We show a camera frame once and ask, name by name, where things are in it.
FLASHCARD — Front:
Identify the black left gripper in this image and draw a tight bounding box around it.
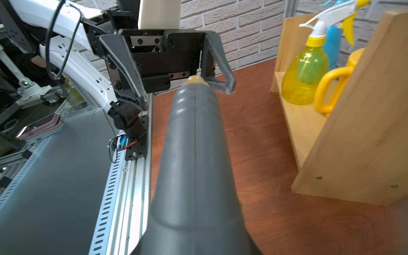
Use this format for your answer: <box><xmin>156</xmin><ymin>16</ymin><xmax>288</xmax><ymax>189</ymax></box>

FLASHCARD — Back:
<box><xmin>99</xmin><ymin>29</ymin><xmax>237</xmax><ymax>111</ymax></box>

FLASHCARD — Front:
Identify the light wooden shelf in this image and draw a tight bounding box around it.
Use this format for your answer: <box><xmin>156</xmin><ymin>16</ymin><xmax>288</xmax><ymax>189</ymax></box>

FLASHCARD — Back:
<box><xmin>281</xmin><ymin>8</ymin><xmax>408</xmax><ymax>206</ymax></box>

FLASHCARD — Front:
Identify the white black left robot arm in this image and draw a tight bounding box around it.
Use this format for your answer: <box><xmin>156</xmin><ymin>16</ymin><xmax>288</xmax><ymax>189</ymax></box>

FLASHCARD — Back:
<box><xmin>1</xmin><ymin>1</ymin><xmax>236</xmax><ymax>140</ymax></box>

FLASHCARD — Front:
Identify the light blue spray bottle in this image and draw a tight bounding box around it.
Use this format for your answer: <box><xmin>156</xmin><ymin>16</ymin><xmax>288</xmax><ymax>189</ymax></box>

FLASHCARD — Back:
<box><xmin>323</xmin><ymin>20</ymin><xmax>343</xmax><ymax>71</ymax></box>

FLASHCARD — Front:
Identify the left aluminium corner post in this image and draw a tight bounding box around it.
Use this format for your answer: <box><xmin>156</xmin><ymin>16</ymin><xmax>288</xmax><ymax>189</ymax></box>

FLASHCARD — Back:
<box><xmin>284</xmin><ymin>0</ymin><xmax>299</xmax><ymax>19</ymax></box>

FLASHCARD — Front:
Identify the perforated grey cable duct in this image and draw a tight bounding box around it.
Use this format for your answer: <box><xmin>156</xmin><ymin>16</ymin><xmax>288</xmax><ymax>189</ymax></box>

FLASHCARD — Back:
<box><xmin>88</xmin><ymin>151</ymin><xmax>125</xmax><ymax>255</ymax></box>

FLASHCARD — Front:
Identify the blue pressure sprayer orange trigger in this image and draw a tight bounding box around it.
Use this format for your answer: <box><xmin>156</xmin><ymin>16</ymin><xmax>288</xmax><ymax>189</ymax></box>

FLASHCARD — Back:
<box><xmin>133</xmin><ymin>75</ymin><xmax>260</xmax><ymax>255</ymax></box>

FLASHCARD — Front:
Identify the yellow spray bottle white head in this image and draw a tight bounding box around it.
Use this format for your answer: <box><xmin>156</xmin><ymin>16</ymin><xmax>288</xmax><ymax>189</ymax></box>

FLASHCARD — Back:
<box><xmin>281</xmin><ymin>0</ymin><xmax>370</xmax><ymax>105</ymax></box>

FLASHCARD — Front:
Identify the aluminium front rail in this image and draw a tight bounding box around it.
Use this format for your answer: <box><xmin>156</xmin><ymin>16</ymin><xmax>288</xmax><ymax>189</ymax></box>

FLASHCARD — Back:
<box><xmin>104</xmin><ymin>93</ymin><xmax>154</xmax><ymax>255</ymax></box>

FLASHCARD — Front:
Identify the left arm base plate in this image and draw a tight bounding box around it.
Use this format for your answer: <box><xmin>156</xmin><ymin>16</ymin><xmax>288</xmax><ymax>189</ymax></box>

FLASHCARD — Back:
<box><xmin>125</xmin><ymin>115</ymin><xmax>149</xmax><ymax>160</ymax></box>

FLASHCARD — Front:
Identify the yellow watering can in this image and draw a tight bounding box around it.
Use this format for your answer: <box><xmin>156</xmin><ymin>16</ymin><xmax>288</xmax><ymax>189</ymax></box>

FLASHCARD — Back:
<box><xmin>313</xmin><ymin>48</ymin><xmax>365</xmax><ymax>118</ymax></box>

